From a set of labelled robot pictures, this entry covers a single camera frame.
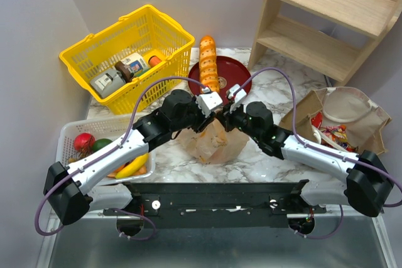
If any dark red round plate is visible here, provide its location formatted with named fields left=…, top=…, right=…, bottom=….
left=187, top=55, right=252, bottom=102

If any green lime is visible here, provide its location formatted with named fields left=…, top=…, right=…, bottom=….
left=91, top=138, right=112, bottom=152

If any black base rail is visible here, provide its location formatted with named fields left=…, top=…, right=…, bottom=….
left=103, top=180, right=327, bottom=228

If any white plastic fruit basket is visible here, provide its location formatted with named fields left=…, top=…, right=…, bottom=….
left=55, top=114, right=156, bottom=186

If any white carton in basket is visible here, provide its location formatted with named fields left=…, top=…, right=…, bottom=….
left=121, top=53, right=150, bottom=77

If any brown bottle in basket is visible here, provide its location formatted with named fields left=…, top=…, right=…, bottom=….
left=115, top=61, right=134, bottom=83

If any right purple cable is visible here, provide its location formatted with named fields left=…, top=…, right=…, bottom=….
left=241, top=67, right=402, bottom=240

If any longan bunch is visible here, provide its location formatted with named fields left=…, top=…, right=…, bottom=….
left=67, top=153, right=85, bottom=164

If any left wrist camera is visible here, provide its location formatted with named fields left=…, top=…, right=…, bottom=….
left=195, top=92, right=223, bottom=117

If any peach plastic grocery bag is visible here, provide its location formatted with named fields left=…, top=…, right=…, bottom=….
left=178, top=119, right=249, bottom=164

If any front yellow banana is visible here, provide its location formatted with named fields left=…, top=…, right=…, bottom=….
left=114, top=153, right=149, bottom=179

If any burlap tote bag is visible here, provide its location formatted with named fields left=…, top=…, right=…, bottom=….
left=280, top=87, right=391, bottom=155

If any yellow plastic shopping basket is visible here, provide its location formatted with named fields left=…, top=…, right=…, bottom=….
left=59, top=4, right=195, bottom=115

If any orange Fox's candy bag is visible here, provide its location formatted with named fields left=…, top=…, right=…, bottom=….
left=319, top=124, right=359, bottom=153

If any wooden shelf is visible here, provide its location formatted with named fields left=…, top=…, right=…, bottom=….
left=248, top=0, right=401, bottom=86

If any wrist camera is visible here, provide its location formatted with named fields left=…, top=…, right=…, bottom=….
left=195, top=92, right=223, bottom=117
left=227, top=84, right=247, bottom=113

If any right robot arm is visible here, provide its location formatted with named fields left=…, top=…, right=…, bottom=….
left=217, top=102, right=394, bottom=217

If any red Konfeti candy bag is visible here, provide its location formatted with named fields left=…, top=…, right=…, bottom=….
left=311, top=112, right=323, bottom=130

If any grey box in basket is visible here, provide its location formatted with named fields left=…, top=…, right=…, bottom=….
left=90, top=68, right=126, bottom=99

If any long orange bread loaf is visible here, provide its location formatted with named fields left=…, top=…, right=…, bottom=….
left=198, top=35, right=219, bottom=93

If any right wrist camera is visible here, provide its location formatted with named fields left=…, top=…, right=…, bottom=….
left=227, top=84, right=247, bottom=113

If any orange capped bottle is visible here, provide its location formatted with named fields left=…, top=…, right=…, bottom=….
left=148, top=56, right=162, bottom=68

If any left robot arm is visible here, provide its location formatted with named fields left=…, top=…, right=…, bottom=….
left=43, top=89, right=223, bottom=225

